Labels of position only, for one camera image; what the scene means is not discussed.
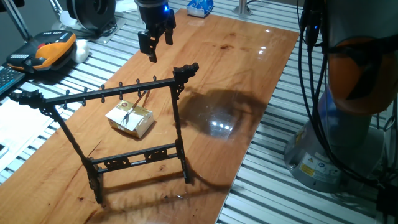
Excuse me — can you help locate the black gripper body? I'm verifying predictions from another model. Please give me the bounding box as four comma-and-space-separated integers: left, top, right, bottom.
136, 0, 177, 37

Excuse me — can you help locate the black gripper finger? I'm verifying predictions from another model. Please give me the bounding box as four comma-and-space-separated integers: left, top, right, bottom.
138, 29, 158, 63
164, 26, 175, 45

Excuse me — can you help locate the brown calligraphy brush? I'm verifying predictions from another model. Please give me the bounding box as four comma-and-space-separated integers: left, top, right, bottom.
122, 89, 152, 125

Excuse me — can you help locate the black carved pen rack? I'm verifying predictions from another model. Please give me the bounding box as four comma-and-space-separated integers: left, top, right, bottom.
8, 62, 200, 205

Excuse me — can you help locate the blue tissue pack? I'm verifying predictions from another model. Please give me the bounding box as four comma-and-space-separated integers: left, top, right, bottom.
185, 0, 215, 19

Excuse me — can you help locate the black round device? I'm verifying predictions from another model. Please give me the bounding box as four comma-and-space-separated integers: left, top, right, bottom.
65, 0, 118, 37

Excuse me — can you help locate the wooden board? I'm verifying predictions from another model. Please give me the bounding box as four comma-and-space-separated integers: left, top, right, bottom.
0, 8, 300, 224

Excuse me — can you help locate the white cloth lump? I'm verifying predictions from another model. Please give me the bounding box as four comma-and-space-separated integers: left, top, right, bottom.
70, 39, 90, 64

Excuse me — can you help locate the gold white tissue pack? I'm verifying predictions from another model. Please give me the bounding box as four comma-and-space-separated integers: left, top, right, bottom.
104, 99, 155, 139

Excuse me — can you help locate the orange black teach pendant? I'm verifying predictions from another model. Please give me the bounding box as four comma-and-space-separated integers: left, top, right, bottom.
6, 30, 77, 74

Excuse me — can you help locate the black keyboard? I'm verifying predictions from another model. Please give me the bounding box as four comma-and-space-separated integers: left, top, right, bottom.
0, 65, 25, 96

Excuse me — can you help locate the metal post base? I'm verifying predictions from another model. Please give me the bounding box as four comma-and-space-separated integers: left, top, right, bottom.
231, 0, 253, 16

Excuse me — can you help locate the aluminium frame bar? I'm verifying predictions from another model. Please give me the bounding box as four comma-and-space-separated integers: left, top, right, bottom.
2, 0, 34, 43

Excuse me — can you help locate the black arm strap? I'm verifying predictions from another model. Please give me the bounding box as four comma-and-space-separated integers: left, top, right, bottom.
323, 32, 398, 100

